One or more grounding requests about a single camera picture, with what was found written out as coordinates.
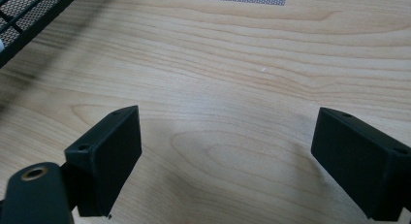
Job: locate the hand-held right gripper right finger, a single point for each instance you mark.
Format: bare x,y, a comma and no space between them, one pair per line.
358,162

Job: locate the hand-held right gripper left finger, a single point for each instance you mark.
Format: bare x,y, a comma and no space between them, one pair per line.
106,159

